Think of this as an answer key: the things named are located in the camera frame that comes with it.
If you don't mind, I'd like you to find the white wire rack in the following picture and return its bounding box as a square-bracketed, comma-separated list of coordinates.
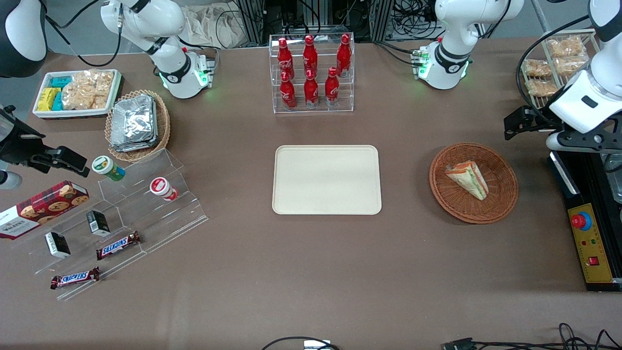
[522, 29, 601, 110]

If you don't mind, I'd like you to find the oval tan wicker basket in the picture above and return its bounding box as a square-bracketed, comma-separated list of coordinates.
[105, 90, 171, 162]

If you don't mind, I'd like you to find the silver foil packet stack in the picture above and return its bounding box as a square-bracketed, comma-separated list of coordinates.
[110, 95, 159, 153]

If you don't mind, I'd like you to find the black cable with connector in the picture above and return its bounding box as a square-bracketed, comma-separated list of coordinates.
[442, 323, 622, 350]

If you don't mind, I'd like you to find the red cola bottle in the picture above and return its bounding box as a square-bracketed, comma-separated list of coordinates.
[277, 37, 295, 81]
[304, 70, 320, 108]
[303, 35, 318, 76]
[279, 71, 297, 110]
[336, 34, 352, 77]
[324, 67, 340, 106]

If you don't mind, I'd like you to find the black cable with white plug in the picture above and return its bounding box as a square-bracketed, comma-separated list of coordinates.
[261, 336, 341, 350]

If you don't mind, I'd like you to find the beige cloth bag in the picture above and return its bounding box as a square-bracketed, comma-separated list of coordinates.
[182, 4, 249, 49]

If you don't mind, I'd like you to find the red tartan cookie box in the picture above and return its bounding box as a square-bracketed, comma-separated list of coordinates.
[0, 180, 89, 240]

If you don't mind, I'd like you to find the red lidded yogurt cup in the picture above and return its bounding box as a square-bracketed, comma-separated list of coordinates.
[150, 177, 178, 201]

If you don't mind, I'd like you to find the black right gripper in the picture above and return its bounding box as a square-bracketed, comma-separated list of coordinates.
[0, 105, 91, 190]

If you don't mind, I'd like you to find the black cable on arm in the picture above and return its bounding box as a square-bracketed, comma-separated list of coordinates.
[515, 15, 591, 128]
[43, 0, 123, 68]

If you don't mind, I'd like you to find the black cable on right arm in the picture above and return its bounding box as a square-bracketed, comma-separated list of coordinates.
[43, 0, 123, 68]

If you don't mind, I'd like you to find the green lidded yogurt cup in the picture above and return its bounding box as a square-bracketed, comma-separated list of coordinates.
[92, 156, 126, 182]

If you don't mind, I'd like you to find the aluminium frame post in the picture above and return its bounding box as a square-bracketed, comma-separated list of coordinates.
[369, 0, 394, 42]
[234, 0, 266, 47]

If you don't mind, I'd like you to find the clear bag of crackers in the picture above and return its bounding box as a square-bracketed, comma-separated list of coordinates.
[62, 70, 114, 110]

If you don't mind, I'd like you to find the brown Snickers bar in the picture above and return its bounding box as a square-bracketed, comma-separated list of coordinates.
[96, 231, 141, 261]
[51, 266, 101, 290]

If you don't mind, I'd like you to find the clear acrylic tiered stand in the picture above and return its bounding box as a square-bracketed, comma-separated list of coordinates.
[12, 148, 209, 302]

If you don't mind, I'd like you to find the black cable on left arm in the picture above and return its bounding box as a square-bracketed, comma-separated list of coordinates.
[515, 15, 591, 128]

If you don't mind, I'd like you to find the bagged bread pastry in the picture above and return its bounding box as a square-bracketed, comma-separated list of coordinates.
[547, 36, 587, 58]
[524, 58, 553, 78]
[554, 56, 589, 76]
[525, 79, 559, 97]

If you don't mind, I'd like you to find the clear acrylic bottle rack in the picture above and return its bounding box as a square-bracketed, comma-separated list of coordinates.
[269, 33, 355, 114]

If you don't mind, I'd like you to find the round brown wicker basket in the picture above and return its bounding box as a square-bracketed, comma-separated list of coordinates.
[429, 142, 518, 225]

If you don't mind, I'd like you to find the plastic triangle sandwich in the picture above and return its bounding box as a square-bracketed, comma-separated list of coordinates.
[445, 161, 489, 201]

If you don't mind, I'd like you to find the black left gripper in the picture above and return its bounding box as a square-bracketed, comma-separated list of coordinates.
[504, 106, 622, 154]

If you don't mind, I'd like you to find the yellow snack packet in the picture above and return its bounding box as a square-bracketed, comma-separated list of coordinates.
[37, 87, 60, 112]

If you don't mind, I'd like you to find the black emergency stop control box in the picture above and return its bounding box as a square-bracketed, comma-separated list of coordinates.
[549, 151, 622, 292]

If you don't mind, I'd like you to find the small black carton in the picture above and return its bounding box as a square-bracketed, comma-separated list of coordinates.
[45, 232, 71, 259]
[86, 210, 111, 237]

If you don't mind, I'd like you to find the white rectangular snack tray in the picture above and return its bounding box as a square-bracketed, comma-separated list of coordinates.
[33, 70, 122, 120]

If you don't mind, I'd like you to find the beige plastic serving tray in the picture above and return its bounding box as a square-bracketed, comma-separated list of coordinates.
[272, 145, 382, 215]

